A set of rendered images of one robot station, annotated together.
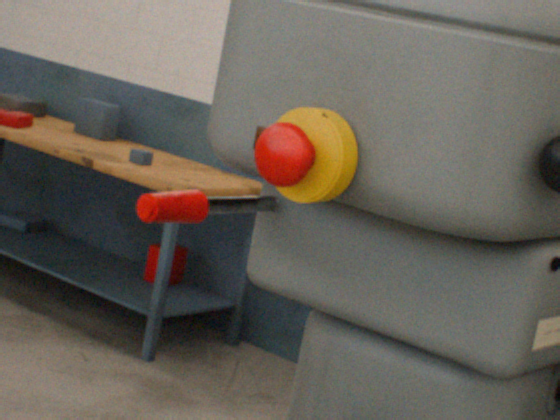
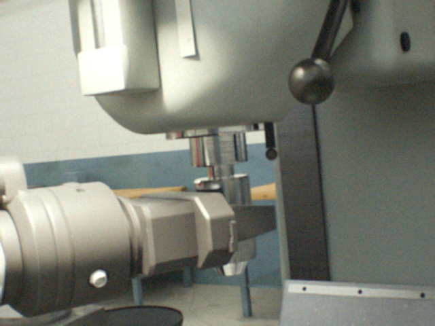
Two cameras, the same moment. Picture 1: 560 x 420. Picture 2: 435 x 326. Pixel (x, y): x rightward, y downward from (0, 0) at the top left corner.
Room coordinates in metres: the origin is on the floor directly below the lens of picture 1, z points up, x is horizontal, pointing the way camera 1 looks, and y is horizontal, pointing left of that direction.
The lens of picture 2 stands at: (0.38, -0.14, 1.31)
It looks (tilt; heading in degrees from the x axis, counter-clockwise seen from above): 3 degrees down; 359
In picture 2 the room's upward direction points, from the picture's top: 6 degrees counter-clockwise
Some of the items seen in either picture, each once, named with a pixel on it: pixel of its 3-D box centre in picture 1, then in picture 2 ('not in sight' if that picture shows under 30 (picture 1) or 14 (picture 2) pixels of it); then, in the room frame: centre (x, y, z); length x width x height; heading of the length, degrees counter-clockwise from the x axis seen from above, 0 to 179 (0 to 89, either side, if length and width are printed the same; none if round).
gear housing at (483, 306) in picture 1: (485, 252); not in sight; (0.97, -0.18, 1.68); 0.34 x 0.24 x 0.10; 144
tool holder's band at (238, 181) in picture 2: not in sight; (221, 183); (0.94, -0.15, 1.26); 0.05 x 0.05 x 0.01
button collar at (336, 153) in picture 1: (310, 155); not in sight; (0.75, -0.02, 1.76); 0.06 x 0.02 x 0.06; 54
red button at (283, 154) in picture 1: (288, 154); not in sight; (0.73, 0.00, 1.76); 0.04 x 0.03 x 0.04; 54
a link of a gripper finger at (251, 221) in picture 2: not in sight; (246, 222); (0.91, -0.17, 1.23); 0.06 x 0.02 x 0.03; 122
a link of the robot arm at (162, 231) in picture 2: not in sight; (126, 240); (0.89, -0.07, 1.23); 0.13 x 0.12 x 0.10; 32
